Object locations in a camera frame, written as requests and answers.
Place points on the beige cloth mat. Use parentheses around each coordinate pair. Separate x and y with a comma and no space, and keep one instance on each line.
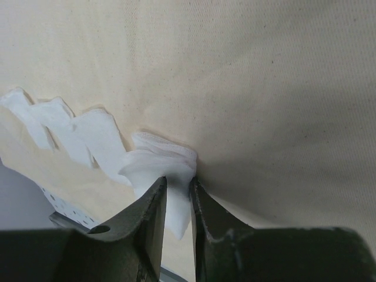
(276,97)

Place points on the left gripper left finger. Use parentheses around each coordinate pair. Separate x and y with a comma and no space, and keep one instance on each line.
(127,247)

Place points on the white gauze pad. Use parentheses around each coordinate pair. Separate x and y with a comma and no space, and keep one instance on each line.
(57,117)
(155,157)
(98,130)
(19,104)

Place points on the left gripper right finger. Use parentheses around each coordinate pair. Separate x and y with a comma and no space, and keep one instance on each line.
(227,249)

